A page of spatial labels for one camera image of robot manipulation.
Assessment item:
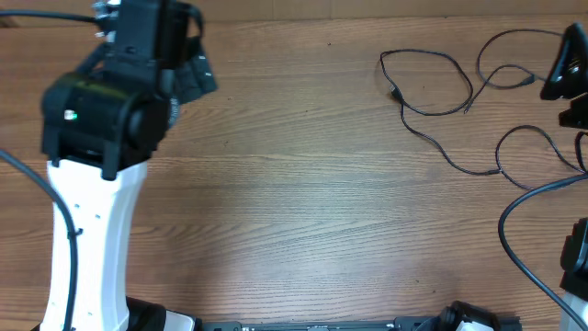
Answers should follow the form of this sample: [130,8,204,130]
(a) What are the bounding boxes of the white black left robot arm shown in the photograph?
[40,0,217,330]

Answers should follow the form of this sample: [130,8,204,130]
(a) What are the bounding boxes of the black separated cable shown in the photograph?
[463,29,564,114]
[494,124,588,191]

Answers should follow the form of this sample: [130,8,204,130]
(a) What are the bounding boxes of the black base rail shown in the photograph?
[123,296,523,331]

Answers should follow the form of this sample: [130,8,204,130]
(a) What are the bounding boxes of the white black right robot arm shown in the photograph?
[540,23,587,323]

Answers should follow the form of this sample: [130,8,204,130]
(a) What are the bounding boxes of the black cable bundle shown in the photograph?
[379,48,502,177]

